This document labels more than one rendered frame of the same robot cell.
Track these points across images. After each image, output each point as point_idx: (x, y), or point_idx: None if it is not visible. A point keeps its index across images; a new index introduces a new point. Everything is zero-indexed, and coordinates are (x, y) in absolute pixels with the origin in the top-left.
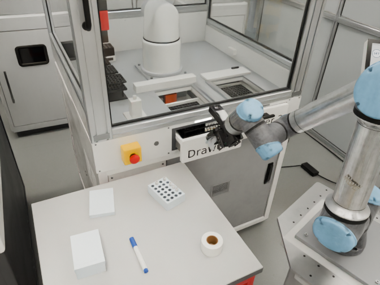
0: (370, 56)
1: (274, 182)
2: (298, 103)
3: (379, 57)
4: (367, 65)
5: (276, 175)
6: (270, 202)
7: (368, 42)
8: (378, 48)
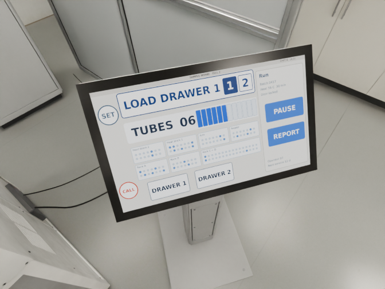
0: (98, 127)
1: (83, 283)
2: (3, 254)
3: (117, 122)
4: (100, 148)
5: (79, 281)
6: (98, 285)
7: (79, 93)
8: (108, 103)
